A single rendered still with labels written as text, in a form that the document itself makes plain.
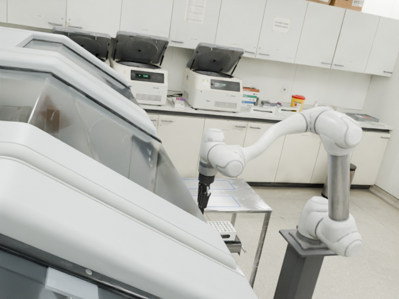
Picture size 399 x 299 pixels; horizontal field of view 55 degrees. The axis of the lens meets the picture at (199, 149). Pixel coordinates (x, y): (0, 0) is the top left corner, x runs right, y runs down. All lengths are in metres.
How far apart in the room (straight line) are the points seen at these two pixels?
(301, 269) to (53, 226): 2.02
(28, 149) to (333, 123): 1.45
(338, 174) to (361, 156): 3.49
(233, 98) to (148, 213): 3.70
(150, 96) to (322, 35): 2.19
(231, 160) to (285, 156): 3.25
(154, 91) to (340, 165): 2.50
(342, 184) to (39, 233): 1.66
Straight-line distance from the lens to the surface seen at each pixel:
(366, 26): 5.27
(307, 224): 2.23
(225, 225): 1.94
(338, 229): 2.05
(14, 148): 0.52
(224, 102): 4.20
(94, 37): 4.00
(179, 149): 4.20
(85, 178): 0.53
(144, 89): 3.95
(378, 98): 5.77
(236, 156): 1.53
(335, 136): 1.77
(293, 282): 2.39
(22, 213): 0.39
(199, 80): 4.12
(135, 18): 4.14
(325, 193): 4.95
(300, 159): 4.86
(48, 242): 0.40
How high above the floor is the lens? 1.80
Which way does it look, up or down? 18 degrees down
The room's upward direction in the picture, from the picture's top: 9 degrees clockwise
